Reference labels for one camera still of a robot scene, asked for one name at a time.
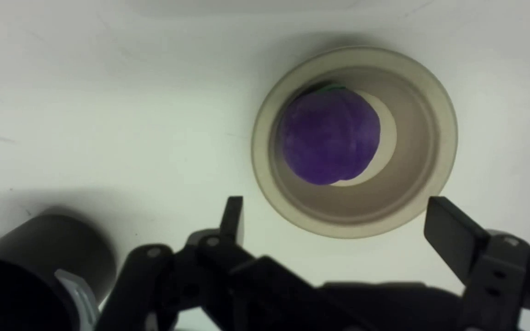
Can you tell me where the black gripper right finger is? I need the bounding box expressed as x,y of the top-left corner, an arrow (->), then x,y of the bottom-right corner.
421,195 -> 530,331

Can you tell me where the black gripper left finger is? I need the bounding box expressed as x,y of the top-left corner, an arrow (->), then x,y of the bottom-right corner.
95,195 -> 316,331

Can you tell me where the purple plush toy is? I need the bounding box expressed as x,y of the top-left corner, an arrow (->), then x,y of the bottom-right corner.
278,85 -> 383,188

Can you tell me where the white bowl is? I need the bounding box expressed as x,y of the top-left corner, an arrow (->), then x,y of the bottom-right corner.
250,46 -> 460,241

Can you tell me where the black pot with grey handle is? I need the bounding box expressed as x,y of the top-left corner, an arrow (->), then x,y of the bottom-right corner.
0,210 -> 118,331

